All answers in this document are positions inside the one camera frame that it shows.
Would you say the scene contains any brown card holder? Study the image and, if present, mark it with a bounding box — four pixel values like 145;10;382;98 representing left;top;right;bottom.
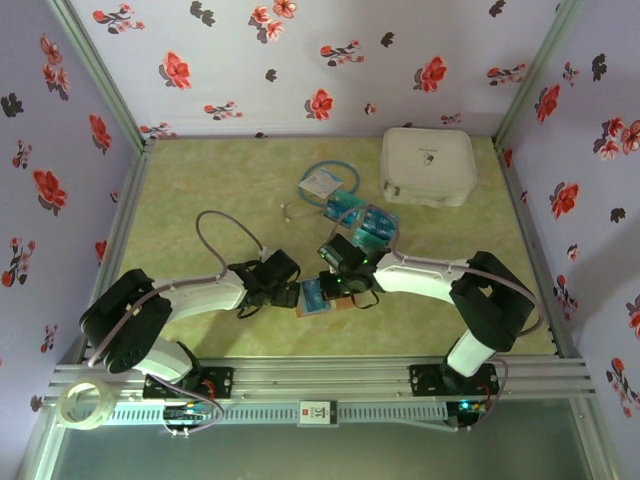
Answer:
294;277;359;320

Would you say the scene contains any teal credit card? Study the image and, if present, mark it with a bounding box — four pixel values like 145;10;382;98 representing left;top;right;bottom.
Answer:
352;227;391;249
327;190;364;209

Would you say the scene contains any white blue paper packet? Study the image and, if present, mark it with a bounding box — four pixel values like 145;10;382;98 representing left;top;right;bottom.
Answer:
298;168;346;201

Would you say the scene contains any blue stethoscope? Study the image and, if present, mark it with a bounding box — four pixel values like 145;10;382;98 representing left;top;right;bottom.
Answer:
279;162;364;226

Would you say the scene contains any small white display label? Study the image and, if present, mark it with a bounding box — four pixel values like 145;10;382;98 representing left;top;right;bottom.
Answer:
298;398;340;428

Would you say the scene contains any white zip pouch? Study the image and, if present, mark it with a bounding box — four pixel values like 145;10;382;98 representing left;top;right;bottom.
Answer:
378;127;477;207

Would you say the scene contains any clear tape roll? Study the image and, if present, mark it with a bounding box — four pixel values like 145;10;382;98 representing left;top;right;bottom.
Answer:
58;378;114;432

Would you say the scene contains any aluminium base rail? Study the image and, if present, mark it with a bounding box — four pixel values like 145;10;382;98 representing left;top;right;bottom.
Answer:
42;355;599;407

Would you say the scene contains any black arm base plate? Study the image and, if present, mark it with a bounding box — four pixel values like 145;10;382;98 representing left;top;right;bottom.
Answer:
143;367;235;400
408;363;500;397

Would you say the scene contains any white slotted cable duct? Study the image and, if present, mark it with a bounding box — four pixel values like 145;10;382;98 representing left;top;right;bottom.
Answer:
102;402;449;426

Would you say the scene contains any aluminium side rail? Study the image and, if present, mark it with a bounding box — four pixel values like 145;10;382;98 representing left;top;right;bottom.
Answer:
59;142;157;364
492;137;577;359

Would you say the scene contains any aluminium frame post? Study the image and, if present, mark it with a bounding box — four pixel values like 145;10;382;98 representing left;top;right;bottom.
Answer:
47;0;156;151
493;0;585;146

